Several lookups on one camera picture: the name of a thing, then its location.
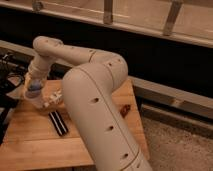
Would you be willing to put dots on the beige gripper blue ring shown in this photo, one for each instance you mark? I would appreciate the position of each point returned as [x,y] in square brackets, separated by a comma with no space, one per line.
[34,83]

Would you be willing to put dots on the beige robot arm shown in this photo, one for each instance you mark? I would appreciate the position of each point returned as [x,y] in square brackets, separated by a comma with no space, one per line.
[87,94]

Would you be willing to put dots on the black striped rectangular block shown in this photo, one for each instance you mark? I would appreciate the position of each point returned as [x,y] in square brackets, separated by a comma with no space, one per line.
[58,123]

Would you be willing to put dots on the small brown object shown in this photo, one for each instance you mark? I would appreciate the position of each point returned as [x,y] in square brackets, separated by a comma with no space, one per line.
[125,109]

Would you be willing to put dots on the metal window rail frame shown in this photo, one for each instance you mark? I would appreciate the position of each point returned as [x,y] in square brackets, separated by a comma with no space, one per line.
[188,21]

